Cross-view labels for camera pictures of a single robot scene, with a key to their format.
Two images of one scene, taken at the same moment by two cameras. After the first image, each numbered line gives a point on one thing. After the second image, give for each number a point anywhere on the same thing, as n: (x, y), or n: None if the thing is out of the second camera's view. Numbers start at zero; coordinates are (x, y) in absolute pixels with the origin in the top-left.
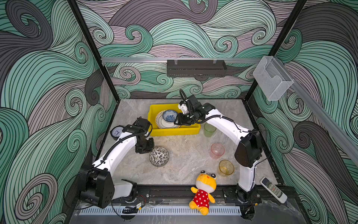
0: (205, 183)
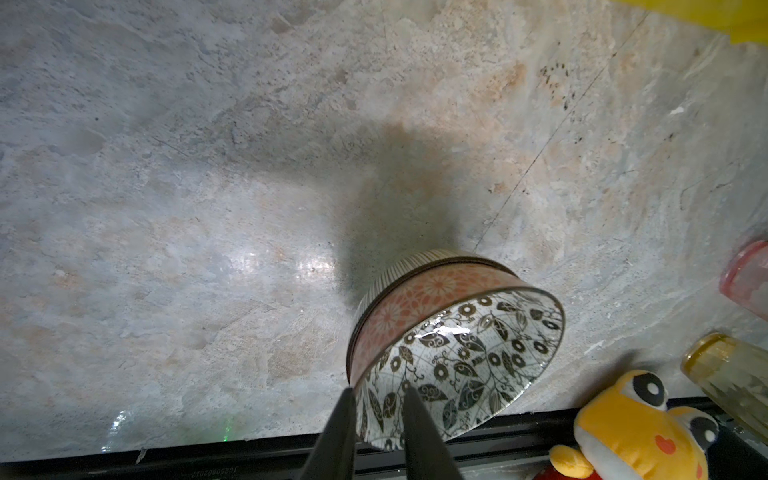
0: (630, 434)
